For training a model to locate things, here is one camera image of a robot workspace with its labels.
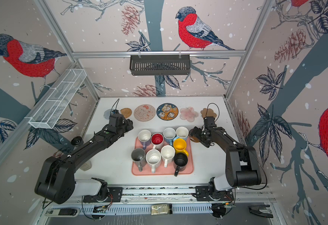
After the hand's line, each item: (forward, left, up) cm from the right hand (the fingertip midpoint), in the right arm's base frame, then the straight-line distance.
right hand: (195, 135), depth 92 cm
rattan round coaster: (+21, +52, -3) cm, 56 cm away
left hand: (+4, +41, +11) cm, 43 cm away
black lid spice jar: (-11, +73, +7) cm, 74 cm away
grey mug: (-15, +36, -1) cm, 39 cm away
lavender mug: (-1, +35, -2) cm, 35 cm away
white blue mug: (0, +9, +3) cm, 9 cm away
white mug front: (-16, +27, -3) cm, 31 cm away
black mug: (-17, +10, -2) cm, 20 cm away
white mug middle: (-13, +18, -1) cm, 22 cm away
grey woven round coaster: (+20, +69, -3) cm, 72 cm away
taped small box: (-41, +19, +1) cm, 45 cm away
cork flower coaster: (+24, -15, -5) cm, 29 cm away
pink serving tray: (-22, +21, -4) cm, 31 cm away
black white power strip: (-44, +67, 0) cm, 80 cm away
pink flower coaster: (+23, +3, -5) cm, 23 cm away
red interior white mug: (-3, +26, -2) cm, 26 cm away
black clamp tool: (-39, -30, -3) cm, 49 cm away
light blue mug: (-1, +18, +1) cm, 18 cm away
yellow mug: (-7, +10, -1) cm, 13 cm away
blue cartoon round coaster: (+23, +20, -3) cm, 31 cm away
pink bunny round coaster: (+21, +38, -3) cm, 44 cm away
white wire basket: (-3, +81, +27) cm, 85 cm away
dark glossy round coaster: (0, +2, -3) cm, 4 cm away
